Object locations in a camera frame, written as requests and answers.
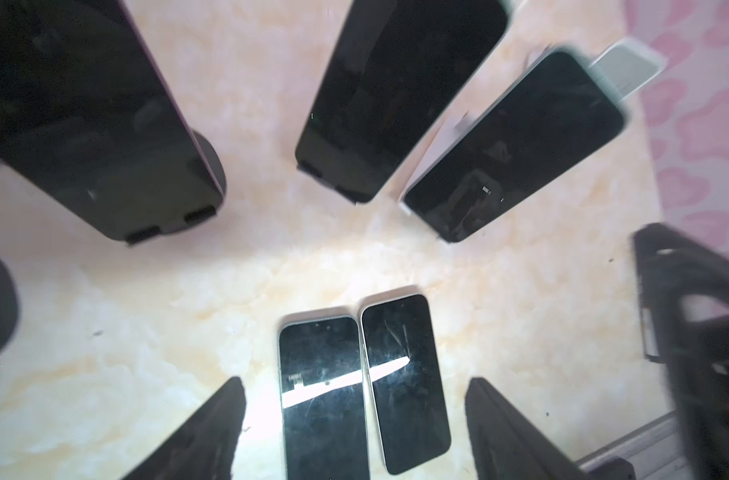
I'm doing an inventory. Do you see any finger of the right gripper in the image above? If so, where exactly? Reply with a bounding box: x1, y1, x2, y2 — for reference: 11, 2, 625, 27
632, 223, 729, 479

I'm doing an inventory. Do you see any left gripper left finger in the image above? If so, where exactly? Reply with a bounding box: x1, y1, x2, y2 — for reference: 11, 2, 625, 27
126, 377, 246, 479

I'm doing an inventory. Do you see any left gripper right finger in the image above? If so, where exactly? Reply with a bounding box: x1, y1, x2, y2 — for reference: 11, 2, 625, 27
464, 377, 587, 479

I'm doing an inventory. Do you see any black phone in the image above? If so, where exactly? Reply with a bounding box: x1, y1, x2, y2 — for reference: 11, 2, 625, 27
403, 47, 627, 243
278, 313, 370, 479

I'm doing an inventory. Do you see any white phone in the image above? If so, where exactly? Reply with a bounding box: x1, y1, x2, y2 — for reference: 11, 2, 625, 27
360, 293, 451, 475

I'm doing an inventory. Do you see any centre round black stand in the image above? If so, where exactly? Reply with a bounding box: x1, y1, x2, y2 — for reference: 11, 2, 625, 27
192, 130, 228, 210

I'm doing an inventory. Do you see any green phone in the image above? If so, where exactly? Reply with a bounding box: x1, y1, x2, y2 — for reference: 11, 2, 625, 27
0, 1, 220, 245
294, 0, 511, 204

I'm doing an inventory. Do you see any centre right green phone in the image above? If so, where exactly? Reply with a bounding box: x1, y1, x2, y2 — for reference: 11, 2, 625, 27
294, 0, 511, 204

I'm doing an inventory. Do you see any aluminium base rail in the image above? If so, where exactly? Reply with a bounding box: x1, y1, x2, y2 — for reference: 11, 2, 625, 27
577, 412, 694, 480

